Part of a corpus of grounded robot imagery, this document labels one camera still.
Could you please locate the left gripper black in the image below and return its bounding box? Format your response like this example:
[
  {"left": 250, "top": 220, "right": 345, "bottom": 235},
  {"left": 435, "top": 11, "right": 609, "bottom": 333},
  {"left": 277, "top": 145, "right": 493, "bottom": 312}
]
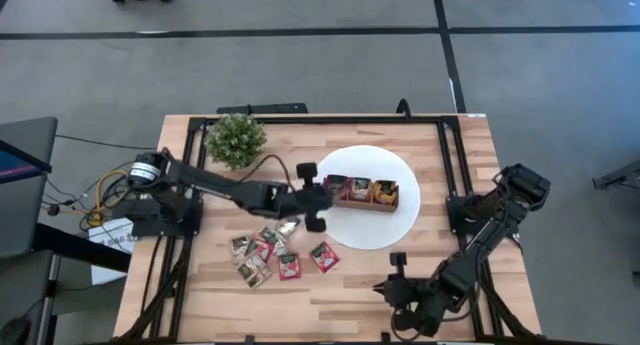
[{"left": 287, "top": 161, "right": 335, "bottom": 234}]

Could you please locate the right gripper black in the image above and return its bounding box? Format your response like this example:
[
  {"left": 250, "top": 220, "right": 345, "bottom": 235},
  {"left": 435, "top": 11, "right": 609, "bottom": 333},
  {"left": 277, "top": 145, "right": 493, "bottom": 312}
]
[{"left": 372, "top": 251, "right": 429, "bottom": 311}]

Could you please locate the wooden tea organizer box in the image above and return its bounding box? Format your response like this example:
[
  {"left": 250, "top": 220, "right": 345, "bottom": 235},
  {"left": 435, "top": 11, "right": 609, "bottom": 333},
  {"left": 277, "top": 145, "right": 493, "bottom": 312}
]
[{"left": 323, "top": 173, "right": 401, "bottom": 215}]

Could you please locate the white round woven placemat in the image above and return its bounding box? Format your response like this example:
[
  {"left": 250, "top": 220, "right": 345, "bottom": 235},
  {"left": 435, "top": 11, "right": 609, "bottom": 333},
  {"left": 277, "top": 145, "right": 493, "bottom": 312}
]
[{"left": 313, "top": 144, "right": 422, "bottom": 251}]

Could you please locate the green potted plant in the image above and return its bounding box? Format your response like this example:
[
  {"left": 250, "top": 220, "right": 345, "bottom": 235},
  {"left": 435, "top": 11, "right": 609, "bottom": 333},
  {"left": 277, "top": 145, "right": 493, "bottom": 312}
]
[{"left": 204, "top": 113, "right": 269, "bottom": 172}]

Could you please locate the black power strip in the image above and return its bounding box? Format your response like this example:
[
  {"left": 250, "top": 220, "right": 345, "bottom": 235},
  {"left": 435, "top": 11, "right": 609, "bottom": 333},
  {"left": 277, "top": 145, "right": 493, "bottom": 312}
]
[{"left": 215, "top": 102, "right": 310, "bottom": 116}]

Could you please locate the black floor beam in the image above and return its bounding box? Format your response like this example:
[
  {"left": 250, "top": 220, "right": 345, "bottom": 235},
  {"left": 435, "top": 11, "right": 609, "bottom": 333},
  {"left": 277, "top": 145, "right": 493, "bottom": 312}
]
[{"left": 32, "top": 223, "right": 132, "bottom": 275}]

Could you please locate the black floor stand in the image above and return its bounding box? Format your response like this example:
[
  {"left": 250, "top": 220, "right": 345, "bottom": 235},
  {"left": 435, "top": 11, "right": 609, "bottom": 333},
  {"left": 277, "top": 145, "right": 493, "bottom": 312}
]
[{"left": 592, "top": 158, "right": 640, "bottom": 192}]

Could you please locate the grey side desk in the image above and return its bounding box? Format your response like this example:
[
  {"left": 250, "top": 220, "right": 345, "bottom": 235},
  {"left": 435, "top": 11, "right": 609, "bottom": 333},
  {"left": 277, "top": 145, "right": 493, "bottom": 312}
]
[{"left": 0, "top": 116, "right": 60, "bottom": 260}]

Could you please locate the dark monitor screen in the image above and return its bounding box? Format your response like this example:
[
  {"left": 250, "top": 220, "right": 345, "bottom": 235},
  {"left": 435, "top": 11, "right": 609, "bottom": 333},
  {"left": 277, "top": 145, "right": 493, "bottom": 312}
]
[{"left": 0, "top": 138, "right": 54, "bottom": 186}]

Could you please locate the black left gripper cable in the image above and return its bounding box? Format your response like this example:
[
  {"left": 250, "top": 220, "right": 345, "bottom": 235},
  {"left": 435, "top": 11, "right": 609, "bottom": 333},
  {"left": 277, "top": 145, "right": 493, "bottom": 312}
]
[{"left": 238, "top": 153, "right": 297, "bottom": 192}]

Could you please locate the black table frame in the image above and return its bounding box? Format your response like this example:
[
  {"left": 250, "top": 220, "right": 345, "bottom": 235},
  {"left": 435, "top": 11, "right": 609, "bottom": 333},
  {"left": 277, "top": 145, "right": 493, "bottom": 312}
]
[{"left": 114, "top": 113, "right": 544, "bottom": 345}]

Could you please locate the yellow cable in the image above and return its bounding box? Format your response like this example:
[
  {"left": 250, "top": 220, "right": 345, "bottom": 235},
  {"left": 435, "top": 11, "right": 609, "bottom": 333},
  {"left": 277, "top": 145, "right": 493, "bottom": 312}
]
[{"left": 94, "top": 168, "right": 132, "bottom": 227}]

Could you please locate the thin black floor cable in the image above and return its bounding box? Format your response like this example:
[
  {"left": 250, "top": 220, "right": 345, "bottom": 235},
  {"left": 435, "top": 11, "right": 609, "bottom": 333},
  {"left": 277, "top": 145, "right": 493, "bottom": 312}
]
[{"left": 54, "top": 133, "right": 159, "bottom": 151}]

